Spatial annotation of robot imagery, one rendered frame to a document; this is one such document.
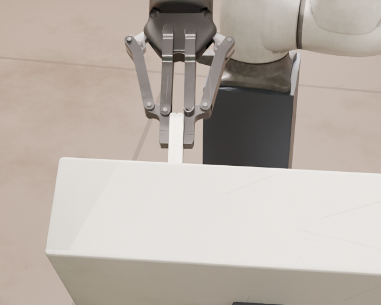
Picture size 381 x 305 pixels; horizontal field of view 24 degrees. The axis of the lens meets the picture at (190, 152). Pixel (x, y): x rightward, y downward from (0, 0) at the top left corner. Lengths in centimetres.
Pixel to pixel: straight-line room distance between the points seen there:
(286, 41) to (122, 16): 181
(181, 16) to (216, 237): 44
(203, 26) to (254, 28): 86
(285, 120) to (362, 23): 29
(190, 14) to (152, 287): 42
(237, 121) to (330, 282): 133
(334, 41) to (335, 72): 140
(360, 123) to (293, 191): 232
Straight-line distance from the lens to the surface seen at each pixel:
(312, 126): 293
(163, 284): 69
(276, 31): 187
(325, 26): 184
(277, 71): 195
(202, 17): 103
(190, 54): 99
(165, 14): 103
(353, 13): 181
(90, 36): 349
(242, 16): 187
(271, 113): 195
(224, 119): 198
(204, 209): 65
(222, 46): 100
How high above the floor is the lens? 159
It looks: 35 degrees down
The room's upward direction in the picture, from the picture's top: straight up
